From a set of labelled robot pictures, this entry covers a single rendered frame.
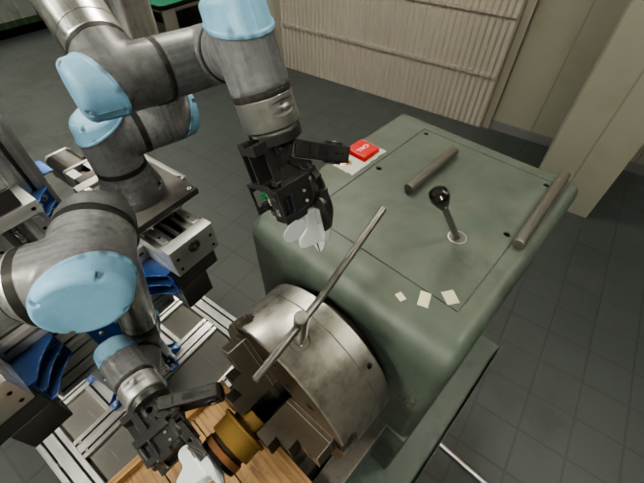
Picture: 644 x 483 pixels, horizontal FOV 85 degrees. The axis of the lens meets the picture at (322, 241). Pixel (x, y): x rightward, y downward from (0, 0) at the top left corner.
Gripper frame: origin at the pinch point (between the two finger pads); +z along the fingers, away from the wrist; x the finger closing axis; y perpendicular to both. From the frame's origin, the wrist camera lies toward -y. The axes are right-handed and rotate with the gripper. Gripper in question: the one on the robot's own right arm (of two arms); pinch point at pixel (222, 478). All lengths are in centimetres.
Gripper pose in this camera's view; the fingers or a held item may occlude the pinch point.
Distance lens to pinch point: 70.9
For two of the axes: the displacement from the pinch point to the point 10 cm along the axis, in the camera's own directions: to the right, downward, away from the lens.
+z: 7.3, 5.1, -4.6
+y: -6.8, 5.4, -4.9
